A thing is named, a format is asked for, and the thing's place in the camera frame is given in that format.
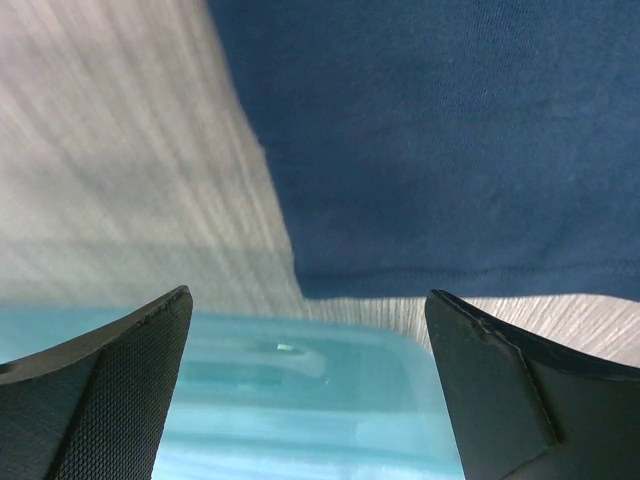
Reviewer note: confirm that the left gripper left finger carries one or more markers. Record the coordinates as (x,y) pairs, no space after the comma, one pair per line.
(95,407)

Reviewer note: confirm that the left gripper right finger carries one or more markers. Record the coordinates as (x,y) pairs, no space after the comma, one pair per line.
(525,407)

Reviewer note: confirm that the navy blue t shirt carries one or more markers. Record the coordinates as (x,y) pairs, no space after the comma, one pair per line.
(487,148)

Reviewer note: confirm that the teal plastic bin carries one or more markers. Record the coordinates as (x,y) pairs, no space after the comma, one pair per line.
(260,398)

